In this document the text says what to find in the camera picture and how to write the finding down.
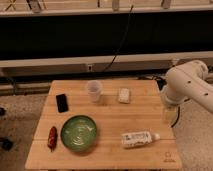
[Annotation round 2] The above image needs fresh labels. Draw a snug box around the black smartphone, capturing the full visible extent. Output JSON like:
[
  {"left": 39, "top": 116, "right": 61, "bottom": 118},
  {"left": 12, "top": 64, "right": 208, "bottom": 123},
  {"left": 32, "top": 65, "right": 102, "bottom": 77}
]
[{"left": 56, "top": 94, "right": 68, "bottom": 113}]

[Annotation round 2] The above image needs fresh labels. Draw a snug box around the translucent plastic cup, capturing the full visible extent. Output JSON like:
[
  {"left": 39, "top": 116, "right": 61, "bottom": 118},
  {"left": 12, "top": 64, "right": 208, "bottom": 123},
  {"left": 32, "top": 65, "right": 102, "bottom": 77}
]
[{"left": 86, "top": 80, "right": 102, "bottom": 102}]

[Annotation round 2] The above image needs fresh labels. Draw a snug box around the red chili pepper toy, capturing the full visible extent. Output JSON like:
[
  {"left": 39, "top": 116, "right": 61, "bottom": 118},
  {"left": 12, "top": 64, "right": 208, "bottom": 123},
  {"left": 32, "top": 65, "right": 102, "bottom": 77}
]
[{"left": 48, "top": 126, "right": 58, "bottom": 151}]

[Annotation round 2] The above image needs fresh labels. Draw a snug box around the white sponge block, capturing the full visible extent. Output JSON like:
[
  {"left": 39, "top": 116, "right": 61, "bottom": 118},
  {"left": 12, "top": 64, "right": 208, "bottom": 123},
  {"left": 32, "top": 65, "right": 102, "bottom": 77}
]
[{"left": 118, "top": 88, "right": 130, "bottom": 104}]

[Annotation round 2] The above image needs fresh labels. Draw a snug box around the green bowl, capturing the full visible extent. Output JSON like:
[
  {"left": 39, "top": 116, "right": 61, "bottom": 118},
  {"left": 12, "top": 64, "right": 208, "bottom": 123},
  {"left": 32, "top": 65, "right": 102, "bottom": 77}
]
[{"left": 60, "top": 115, "right": 97, "bottom": 152}]

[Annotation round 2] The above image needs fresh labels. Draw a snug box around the black hanging cable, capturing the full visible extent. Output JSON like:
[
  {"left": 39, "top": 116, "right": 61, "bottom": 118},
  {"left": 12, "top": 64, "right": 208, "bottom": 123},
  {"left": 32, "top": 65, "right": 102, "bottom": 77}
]
[{"left": 101, "top": 3, "right": 135, "bottom": 73}]

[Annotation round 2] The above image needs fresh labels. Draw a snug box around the white labelled plastic bottle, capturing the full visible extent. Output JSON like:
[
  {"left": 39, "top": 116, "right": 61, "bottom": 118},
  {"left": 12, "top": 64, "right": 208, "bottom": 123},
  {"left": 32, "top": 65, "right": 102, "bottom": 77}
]
[{"left": 121, "top": 131, "right": 160, "bottom": 148}]

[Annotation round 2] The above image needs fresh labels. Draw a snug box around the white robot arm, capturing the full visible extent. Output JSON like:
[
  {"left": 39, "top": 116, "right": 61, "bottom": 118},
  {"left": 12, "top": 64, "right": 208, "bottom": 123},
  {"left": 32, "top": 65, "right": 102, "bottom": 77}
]
[{"left": 160, "top": 60, "right": 213, "bottom": 127}]

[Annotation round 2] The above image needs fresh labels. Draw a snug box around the white wall socket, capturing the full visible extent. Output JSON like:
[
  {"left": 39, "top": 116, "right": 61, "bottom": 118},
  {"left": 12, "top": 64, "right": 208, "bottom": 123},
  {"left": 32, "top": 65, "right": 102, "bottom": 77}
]
[{"left": 88, "top": 65, "right": 92, "bottom": 72}]

